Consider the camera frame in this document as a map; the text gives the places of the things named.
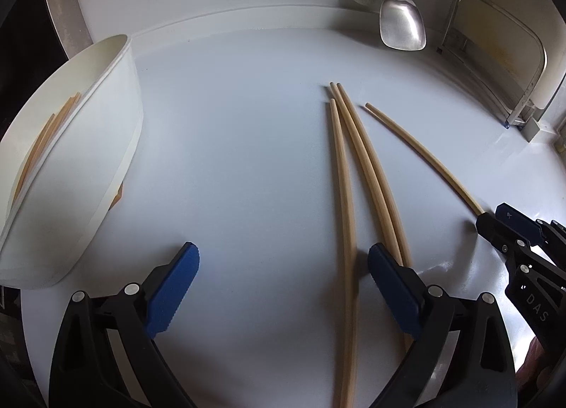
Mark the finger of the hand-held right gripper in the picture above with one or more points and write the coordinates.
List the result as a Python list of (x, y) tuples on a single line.
[(517, 220), (493, 229)]

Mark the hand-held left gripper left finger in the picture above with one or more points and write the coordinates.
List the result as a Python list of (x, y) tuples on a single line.
[(172, 288)]

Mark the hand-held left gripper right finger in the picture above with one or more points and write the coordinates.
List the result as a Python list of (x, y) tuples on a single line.
[(393, 288)]

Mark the long wooden chopstick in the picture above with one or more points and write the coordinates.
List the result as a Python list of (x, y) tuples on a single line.
[(376, 169), (42, 135), (345, 213), (442, 170), (66, 108), (365, 169)]

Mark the white plastic container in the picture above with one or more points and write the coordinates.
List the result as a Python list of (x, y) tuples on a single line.
[(101, 147)]

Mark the person's right hand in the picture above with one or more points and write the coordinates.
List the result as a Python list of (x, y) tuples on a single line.
[(533, 364)]

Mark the small grey block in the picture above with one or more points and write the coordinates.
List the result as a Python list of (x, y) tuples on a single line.
[(533, 130)]

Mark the small orange item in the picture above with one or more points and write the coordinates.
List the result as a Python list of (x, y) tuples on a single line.
[(117, 198)]

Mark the steel rack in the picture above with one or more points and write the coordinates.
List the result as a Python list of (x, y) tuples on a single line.
[(528, 90)]

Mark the white cutting board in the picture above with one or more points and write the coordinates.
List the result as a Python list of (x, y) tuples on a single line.
[(499, 28)]

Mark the steel spatula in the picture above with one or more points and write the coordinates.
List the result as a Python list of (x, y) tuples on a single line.
[(402, 21)]

